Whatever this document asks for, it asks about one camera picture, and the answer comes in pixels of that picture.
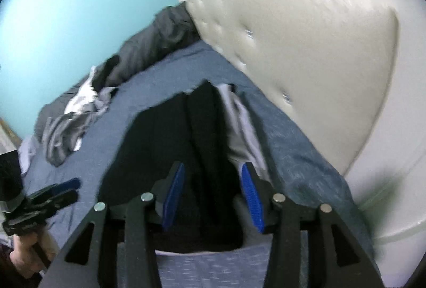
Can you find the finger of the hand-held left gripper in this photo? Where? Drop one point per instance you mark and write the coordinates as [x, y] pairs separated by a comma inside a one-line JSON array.
[[68, 185], [65, 200]]

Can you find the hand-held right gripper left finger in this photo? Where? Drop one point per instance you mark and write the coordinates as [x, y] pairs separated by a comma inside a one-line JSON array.
[[174, 194]]

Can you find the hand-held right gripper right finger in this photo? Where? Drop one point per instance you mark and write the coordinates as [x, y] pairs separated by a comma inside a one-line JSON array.
[[252, 198]]

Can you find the black sweater with white trim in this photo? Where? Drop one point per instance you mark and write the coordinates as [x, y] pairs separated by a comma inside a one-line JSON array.
[[159, 141]]

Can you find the person's left hand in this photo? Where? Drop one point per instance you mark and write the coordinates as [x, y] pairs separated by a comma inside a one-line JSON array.
[[23, 258]]

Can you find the grey hoodie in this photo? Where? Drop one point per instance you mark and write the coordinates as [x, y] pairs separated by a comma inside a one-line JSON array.
[[63, 138]]

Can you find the light blue bed sheet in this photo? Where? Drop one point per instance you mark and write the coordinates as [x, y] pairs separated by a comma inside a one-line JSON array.
[[28, 155]]

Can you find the folded grey white garment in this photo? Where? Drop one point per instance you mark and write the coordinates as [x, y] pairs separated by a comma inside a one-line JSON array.
[[239, 138]]

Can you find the wooden baseboard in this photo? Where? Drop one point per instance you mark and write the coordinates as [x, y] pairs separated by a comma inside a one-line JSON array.
[[6, 128]]

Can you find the black garment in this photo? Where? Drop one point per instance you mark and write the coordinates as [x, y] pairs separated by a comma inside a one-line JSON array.
[[106, 71]]

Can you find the blue patterned blanket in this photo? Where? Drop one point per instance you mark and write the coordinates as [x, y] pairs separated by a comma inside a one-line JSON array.
[[159, 75]]

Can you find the white tufted headboard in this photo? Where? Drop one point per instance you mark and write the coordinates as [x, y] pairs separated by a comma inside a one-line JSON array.
[[299, 41]]

